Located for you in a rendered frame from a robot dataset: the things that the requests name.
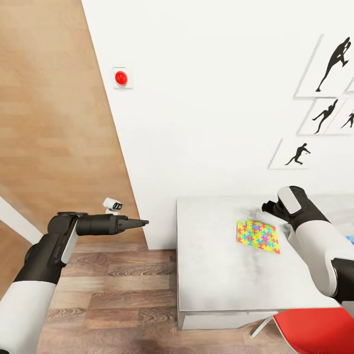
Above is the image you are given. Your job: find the jigsaw puzzle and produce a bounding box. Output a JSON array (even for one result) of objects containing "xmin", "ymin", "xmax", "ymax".
[{"xmin": 237, "ymin": 219, "xmax": 281, "ymax": 255}]

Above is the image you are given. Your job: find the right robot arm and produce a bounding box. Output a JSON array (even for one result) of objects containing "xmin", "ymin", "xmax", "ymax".
[{"xmin": 262, "ymin": 186, "xmax": 354, "ymax": 318}]

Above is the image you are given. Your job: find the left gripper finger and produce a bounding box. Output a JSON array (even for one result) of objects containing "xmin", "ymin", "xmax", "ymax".
[
  {"xmin": 121, "ymin": 216, "xmax": 149, "ymax": 224},
  {"xmin": 115, "ymin": 219, "xmax": 146, "ymax": 235}
]

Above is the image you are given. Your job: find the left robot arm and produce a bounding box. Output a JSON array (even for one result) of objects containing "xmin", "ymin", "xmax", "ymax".
[{"xmin": 0, "ymin": 198, "xmax": 149, "ymax": 354}]

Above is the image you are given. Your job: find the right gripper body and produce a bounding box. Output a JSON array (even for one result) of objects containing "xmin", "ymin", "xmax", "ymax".
[{"xmin": 264, "ymin": 201, "xmax": 289, "ymax": 223}]

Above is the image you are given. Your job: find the toy box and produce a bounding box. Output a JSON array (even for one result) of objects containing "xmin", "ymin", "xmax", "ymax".
[{"xmin": 288, "ymin": 207, "xmax": 354, "ymax": 262}]

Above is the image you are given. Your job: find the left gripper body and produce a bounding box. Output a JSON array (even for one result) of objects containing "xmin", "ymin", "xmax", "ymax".
[{"xmin": 90, "ymin": 214, "xmax": 126, "ymax": 236}]

